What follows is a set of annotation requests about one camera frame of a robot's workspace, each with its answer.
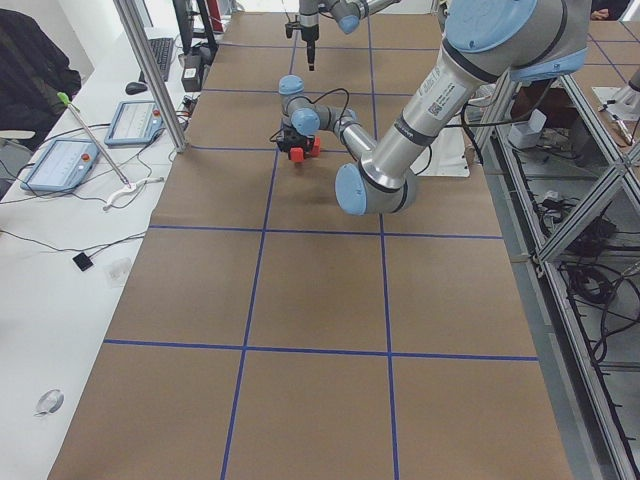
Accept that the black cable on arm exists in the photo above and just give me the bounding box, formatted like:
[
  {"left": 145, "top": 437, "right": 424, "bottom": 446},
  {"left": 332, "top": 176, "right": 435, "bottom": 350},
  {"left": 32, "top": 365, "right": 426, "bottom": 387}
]
[{"left": 304, "top": 88, "right": 351, "bottom": 131}]

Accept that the near blue teach pendant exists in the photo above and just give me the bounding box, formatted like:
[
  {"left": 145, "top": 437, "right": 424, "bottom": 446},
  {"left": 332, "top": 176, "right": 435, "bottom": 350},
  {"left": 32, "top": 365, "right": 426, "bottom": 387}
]
[{"left": 20, "top": 139, "right": 99, "bottom": 192}]

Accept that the red block start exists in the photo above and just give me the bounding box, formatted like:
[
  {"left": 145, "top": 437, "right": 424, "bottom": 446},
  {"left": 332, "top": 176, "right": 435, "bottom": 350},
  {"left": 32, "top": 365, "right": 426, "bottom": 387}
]
[
  {"left": 309, "top": 138, "right": 321, "bottom": 157},
  {"left": 289, "top": 147, "right": 305, "bottom": 164}
]

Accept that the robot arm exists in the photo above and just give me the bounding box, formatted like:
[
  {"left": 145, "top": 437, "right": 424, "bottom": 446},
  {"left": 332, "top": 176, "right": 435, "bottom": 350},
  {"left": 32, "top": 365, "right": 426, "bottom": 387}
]
[
  {"left": 278, "top": 0, "right": 591, "bottom": 215},
  {"left": 285, "top": 0, "right": 396, "bottom": 71}
]

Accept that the far blue teach pendant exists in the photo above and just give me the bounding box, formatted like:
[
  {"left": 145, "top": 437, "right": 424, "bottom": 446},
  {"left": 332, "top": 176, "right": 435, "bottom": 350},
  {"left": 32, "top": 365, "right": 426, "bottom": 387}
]
[{"left": 104, "top": 101, "right": 164, "bottom": 148}]

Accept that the blue teach pendant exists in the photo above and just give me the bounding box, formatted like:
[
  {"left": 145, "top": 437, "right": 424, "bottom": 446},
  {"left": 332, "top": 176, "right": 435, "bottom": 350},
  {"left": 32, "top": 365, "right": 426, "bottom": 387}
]
[
  {"left": 104, "top": 101, "right": 164, "bottom": 148},
  {"left": 20, "top": 139, "right": 99, "bottom": 192}
]

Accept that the black computer mouse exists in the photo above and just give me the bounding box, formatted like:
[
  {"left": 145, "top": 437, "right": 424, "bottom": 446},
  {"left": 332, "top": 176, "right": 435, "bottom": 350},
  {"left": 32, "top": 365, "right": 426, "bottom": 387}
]
[{"left": 125, "top": 82, "right": 148, "bottom": 95}]

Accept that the white cardboard box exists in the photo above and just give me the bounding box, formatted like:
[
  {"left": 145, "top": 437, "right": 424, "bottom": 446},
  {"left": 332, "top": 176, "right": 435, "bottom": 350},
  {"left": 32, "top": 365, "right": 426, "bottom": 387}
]
[{"left": 508, "top": 109, "right": 547, "bottom": 149}]

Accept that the aluminium frame post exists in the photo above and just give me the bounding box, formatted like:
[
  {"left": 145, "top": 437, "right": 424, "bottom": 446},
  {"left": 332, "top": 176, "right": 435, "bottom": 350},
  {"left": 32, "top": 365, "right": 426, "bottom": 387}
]
[{"left": 113, "top": 0, "right": 187, "bottom": 153}]

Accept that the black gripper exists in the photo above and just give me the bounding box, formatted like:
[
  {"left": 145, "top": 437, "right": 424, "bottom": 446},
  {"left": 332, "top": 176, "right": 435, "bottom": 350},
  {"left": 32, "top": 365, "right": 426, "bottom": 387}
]
[
  {"left": 272, "top": 122, "right": 316, "bottom": 153},
  {"left": 285, "top": 13, "right": 320, "bottom": 71}
]

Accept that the clear tape roll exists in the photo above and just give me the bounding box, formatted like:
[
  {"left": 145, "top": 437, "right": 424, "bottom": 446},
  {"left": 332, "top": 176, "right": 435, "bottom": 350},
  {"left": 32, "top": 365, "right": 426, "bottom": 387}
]
[{"left": 34, "top": 389, "right": 65, "bottom": 417}]

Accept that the black power adapter box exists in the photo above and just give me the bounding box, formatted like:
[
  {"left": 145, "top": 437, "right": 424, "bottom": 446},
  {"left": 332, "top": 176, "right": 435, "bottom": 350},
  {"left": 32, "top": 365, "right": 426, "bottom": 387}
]
[{"left": 180, "top": 54, "right": 203, "bottom": 93}]

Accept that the grabber stick green handle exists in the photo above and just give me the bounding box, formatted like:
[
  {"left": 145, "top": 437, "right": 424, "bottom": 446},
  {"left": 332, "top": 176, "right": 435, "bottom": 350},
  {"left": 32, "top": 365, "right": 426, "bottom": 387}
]
[{"left": 56, "top": 91, "right": 165, "bottom": 212}]

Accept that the aluminium frame rail right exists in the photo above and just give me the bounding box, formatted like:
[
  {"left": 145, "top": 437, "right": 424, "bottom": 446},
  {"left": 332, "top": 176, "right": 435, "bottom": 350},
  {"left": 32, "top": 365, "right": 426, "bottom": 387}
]
[{"left": 478, "top": 67, "right": 639, "bottom": 479}]

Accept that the small black square device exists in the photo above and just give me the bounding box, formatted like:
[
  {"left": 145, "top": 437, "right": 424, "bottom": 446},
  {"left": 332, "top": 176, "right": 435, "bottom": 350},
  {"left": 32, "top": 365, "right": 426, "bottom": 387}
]
[{"left": 72, "top": 252, "right": 94, "bottom": 272}]

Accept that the black keyboard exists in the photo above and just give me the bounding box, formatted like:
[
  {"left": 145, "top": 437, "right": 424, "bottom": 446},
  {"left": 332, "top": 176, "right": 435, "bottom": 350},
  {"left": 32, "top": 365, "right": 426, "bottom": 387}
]
[{"left": 148, "top": 37, "right": 174, "bottom": 81}]

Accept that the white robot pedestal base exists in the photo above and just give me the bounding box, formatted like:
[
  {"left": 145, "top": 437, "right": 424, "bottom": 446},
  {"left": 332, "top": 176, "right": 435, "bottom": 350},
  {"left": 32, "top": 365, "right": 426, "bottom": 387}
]
[{"left": 411, "top": 145, "right": 469, "bottom": 178}]

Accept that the black jacket on chair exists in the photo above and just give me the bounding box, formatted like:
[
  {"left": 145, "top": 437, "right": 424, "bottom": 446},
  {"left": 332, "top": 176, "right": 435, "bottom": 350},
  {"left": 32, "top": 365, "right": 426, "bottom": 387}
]
[{"left": 1, "top": 9, "right": 82, "bottom": 150}]

